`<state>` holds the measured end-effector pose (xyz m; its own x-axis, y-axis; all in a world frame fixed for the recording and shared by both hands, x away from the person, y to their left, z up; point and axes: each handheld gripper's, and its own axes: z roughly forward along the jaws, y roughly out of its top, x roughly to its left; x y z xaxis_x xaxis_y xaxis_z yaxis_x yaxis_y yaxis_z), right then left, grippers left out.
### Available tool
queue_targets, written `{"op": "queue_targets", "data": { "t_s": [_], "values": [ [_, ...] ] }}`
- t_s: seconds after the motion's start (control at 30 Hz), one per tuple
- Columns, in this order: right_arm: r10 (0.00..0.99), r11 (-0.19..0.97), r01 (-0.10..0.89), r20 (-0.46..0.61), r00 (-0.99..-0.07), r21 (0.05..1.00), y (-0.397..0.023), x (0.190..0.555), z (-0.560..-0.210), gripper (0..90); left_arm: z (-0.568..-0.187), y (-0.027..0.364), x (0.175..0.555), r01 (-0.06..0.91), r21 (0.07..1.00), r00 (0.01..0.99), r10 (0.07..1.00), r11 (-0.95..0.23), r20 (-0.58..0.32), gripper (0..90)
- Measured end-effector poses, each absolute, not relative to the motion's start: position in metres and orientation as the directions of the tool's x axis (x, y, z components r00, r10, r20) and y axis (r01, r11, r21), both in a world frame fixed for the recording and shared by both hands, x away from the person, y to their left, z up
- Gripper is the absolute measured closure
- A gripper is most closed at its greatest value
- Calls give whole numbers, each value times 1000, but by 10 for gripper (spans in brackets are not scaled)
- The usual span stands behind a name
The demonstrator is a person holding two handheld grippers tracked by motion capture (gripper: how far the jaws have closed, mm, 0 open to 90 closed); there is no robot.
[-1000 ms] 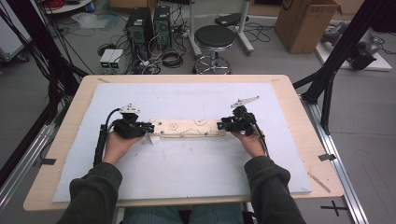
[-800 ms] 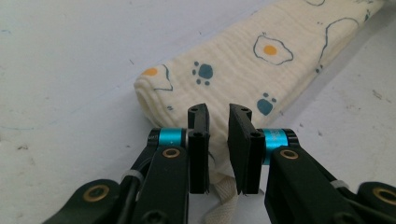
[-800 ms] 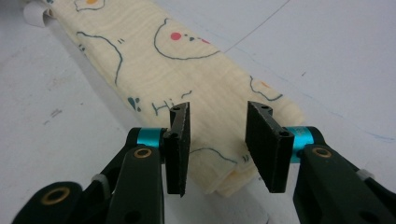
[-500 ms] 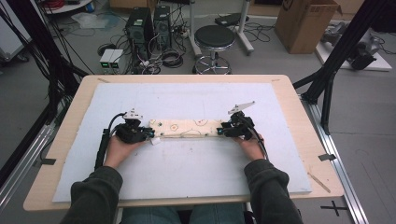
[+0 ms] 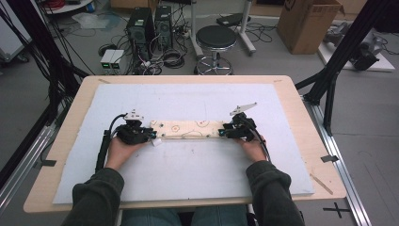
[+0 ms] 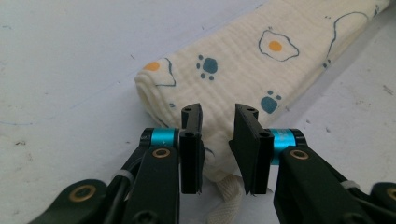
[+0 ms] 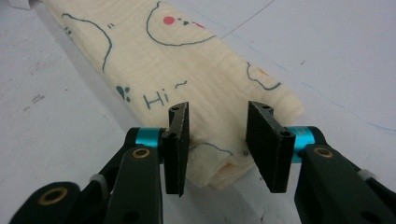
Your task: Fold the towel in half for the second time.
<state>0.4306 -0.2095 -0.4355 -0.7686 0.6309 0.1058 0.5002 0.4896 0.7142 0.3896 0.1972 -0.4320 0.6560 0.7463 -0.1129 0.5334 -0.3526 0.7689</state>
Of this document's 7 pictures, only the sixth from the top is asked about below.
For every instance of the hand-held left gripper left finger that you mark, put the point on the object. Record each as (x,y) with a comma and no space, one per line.
(190,155)

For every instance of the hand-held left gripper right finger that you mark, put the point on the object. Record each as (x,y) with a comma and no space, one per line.
(252,155)

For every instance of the cream printed towel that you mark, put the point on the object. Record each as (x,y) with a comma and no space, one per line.
(236,71)

